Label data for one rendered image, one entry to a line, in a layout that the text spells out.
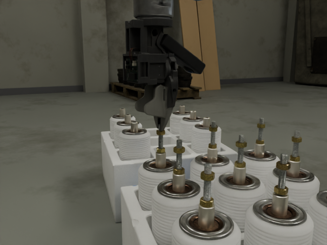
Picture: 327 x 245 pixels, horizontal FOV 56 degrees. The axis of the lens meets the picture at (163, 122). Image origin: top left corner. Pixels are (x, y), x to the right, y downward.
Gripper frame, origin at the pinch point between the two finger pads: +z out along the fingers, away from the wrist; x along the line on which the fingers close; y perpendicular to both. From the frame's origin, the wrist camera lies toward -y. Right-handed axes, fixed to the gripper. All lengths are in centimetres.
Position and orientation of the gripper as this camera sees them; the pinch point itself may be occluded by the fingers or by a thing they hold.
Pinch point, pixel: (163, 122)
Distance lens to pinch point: 63.1
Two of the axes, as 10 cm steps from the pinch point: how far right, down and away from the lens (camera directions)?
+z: 0.0, 9.8, 2.2
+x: 5.0, 1.9, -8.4
